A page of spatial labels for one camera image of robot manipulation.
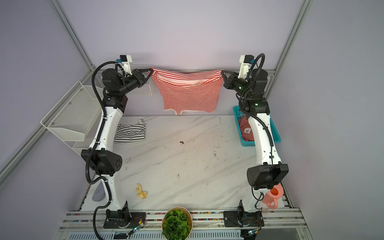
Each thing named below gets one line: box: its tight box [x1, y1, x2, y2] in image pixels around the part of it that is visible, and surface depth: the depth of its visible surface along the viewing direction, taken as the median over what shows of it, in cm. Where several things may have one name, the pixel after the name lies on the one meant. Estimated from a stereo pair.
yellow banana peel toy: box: [135, 183, 147, 199], surface depth 82 cm
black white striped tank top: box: [114, 118, 146, 144], surface depth 110 cm
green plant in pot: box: [161, 206, 193, 240], surface depth 65 cm
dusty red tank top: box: [238, 115, 255, 142], surface depth 106 cm
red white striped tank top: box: [150, 67, 224, 115], surface depth 82 cm
